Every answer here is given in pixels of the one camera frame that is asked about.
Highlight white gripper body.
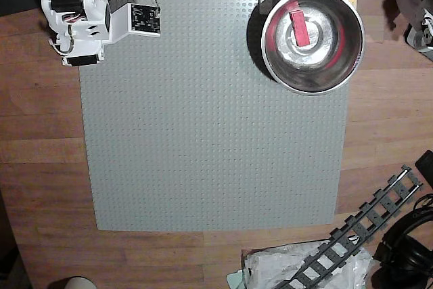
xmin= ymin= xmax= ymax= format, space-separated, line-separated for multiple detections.
xmin=50 ymin=11 xmax=118 ymax=67

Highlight red lego block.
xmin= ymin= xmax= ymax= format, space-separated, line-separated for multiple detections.
xmin=289 ymin=10 xmax=313 ymax=47

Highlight large grey lego baseplate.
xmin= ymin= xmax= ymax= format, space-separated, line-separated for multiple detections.
xmin=78 ymin=0 xmax=351 ymax=233

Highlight grey lego train track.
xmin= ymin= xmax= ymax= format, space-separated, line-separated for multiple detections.
xmin=272 ymin=164 xmax=424 ymax=289

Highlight steel bowl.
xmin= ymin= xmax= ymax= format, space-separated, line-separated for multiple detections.
xmin=260 ymin=0 xmax=365 ymax=94

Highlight white cylinder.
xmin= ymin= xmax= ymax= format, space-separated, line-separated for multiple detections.
xmin=45 ymin=275 xmax=98 ymax=289

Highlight pale green paper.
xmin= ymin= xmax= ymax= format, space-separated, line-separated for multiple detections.
xmin=225 ymin=268 xmax=248 ymax=289

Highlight clear plastic bag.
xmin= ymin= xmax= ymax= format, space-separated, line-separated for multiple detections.
xmin=241 ymin=240 xmax=375 ymax=289

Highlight black oblong object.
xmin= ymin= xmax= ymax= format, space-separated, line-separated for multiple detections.
xmin=414 ymin=149 xmax=433 ymax=182

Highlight black headphones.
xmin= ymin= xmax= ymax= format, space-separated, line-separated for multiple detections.
xmin=370 ymin=193 xmax=433 ymax=289

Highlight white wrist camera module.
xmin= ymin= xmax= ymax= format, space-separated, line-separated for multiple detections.
xmin=108 ymin=2 xmax=162 ymax=45

